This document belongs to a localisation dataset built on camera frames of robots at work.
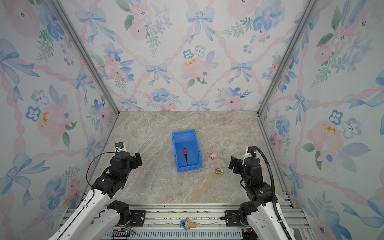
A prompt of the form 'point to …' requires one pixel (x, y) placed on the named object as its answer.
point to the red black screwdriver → (185, 154)
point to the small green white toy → (219, 171)
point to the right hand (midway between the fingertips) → (240, 157)
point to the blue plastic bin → (187, 139)
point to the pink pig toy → (213, 156)
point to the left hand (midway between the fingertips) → (130, 154)
